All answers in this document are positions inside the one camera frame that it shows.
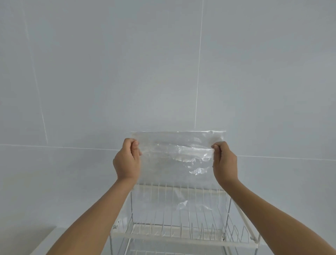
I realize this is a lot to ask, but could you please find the person's left hand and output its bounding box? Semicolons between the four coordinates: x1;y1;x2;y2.
113;138;143;184

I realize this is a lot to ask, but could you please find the person's right hand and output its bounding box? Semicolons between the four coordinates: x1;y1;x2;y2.
211;141;238;186

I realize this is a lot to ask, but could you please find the large clear plastic bag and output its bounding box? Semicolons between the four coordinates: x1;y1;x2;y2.
130;129;228;213

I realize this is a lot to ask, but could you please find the cream wire dish rack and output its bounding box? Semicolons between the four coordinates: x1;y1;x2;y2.
109;183;262;255

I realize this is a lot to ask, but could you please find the person's right forearm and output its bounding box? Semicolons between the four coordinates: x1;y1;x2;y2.
219;176;336;255

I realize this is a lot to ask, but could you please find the person's left forearm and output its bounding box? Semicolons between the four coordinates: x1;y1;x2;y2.
46;178;137;255

